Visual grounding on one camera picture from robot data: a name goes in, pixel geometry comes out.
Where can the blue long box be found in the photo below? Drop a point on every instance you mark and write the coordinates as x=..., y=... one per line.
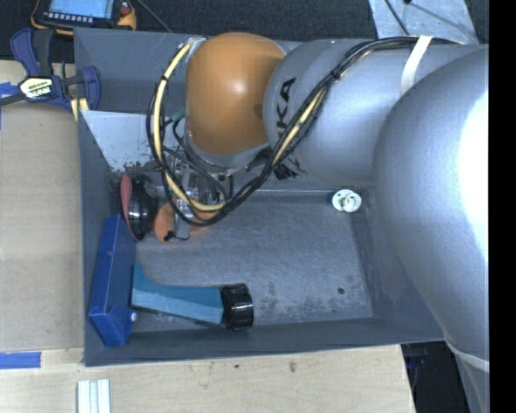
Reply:
x=109, y=282

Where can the pale wood flat board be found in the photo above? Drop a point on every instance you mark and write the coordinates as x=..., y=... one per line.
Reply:
x=38, y=230

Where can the orange toy fruit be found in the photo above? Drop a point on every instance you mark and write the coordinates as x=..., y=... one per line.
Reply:
x=163, y=224

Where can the red and black round disc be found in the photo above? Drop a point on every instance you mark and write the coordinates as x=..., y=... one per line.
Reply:
x=137, y=213

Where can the teal bottle with black cap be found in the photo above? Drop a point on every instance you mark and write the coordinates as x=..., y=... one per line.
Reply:
x=176, y=299

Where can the grey metal bin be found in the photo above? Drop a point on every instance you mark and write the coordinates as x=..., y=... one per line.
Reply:
x=292, y=248

